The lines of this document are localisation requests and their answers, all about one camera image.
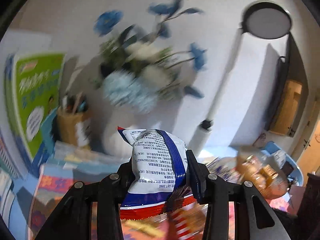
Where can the blue white artificial flowers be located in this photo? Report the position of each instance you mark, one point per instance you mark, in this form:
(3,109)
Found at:
(136,74)

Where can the upright book row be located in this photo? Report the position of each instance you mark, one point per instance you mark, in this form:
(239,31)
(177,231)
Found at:
(6,161)

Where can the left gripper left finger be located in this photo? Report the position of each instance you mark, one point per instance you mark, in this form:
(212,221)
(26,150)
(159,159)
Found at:
(72,217)

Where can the white ribbed vase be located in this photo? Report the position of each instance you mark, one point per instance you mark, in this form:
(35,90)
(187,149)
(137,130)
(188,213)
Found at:
(113,144)

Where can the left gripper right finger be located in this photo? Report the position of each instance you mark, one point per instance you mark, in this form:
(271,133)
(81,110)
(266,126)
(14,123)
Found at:
(253,216)

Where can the blue white snack bag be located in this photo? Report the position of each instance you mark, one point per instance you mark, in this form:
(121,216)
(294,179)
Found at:
(159,164)

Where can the floral woven table mat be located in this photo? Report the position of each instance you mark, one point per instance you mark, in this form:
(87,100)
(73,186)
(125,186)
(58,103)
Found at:
(55,181)

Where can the stacked flat books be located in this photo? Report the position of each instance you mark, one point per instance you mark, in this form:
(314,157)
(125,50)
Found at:
(7,196)

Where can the white desk lamp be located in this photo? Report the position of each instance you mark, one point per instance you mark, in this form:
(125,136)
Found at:
(261,21)

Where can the green cover grammar book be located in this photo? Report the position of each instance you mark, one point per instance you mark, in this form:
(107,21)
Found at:
(32,82)

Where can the wooden pen holder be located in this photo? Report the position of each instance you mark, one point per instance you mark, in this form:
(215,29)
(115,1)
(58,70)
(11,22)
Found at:
(75,128)

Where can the amber ribbed glass bowl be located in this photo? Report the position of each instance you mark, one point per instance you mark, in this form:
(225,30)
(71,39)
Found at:
(263,176)

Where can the red striped biscuit bag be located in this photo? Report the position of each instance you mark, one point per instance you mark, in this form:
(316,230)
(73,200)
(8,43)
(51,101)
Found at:
(187,222)

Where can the small blue booklet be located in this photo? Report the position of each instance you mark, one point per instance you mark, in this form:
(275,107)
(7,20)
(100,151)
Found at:
(50,134)

